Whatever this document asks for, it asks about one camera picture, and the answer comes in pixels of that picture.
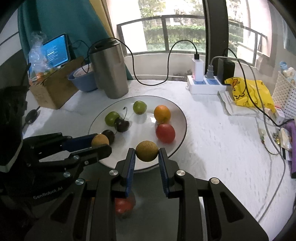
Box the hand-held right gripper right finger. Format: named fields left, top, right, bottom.
left=158, top=148, right=270, bottom=241

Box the black adapter cable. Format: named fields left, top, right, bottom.
left=223, top=48, right=296, bottom=127

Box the teal curtain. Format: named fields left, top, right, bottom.
left=17, top=0, right=109, bottom=67

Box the white folded cloth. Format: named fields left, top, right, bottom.
left=217, top=90, right=263, bottom=115

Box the blue bowl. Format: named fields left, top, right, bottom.
left=68, top=64, right=97, bottom=92

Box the grey round mat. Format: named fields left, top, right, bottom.
left=79, top=160, right=204, bottom=241

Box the dark cherry with stem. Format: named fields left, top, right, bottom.
left=102, top=129, right=115, bottom=145
left=114, top=107, right=130, bottom=133

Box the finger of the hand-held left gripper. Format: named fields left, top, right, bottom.
left=31, top=145, right=113, bottom=183
left=23, top=133, right=100, bottom=161

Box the cardboard box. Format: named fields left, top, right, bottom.
left=29, top=57, right=85, bottom=110

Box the dark window frame post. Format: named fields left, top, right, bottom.
left=202, top=0, right=229, bottom=77

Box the black round object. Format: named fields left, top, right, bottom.
left=25, top=109, right=40, bottom=124

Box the large orange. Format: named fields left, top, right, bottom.
left=154, top=105, right=171, bottom=124

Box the clear plastic bag of oranges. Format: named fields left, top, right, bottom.
left=28, top=31, right=62, bottom=81

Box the green citrus fruit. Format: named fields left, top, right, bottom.
left=105, top=111, right=121, bottom=127

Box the yellow curtain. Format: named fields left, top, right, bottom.
left=89, top=0, right=114, bottom=40

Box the black power adapter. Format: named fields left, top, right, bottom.
left=217, top=58, right=236, bottom=84

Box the black tablet cable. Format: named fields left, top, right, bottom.
left=68, top=40, right=93, bottom=70

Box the purple pouch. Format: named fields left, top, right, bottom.
left=283, top=120, right=296, bottom=179

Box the small snack packet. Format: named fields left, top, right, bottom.
left=276, top=128, right=293, bottom=151

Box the yellow brown longan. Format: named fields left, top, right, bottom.
left=135, top=141, right=159, bottom=162
left=91, top=134, right=110, bottom=147

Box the stainless steel tumbler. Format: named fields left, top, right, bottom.
left=89, top=39, right=129, bottom=99

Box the tablet with lit screen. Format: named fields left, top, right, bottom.
left=43, top=33, right=70, bottom=67

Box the white perforated basket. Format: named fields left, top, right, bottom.
left=272, top=61, right=296, bottom=120

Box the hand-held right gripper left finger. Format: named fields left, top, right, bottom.
left=24, top=148, right=136, bottom=241

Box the small citrus fruit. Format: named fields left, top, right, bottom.
left=133, top=100, right=147, bottom=115

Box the white power strip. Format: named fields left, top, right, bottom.
left=186, top=75, right=228, bottom=95

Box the grey power cable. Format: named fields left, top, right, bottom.
left=209, top=56, right=287, bottom=160

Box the red green tomato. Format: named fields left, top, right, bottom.
left=115, top=197, right=136, bottom=218

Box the white charger plug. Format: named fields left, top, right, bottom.
left=192, top=54, right=205, bottom=81

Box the yellow printed plastic bag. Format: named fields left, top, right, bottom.
left=225, top=77, right=275, bottom=109

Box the white plate with dark rim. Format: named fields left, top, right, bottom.
left=88, top=95, right=187, bottom=171

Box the black charging cable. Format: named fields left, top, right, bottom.
left=88, top=39, right=200, bottom=87

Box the balcony railing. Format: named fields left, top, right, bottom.
left=116, top=14, right=269, bottom=70

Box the small white box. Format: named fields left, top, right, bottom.
left=268, top=108, right=285, bottom=126

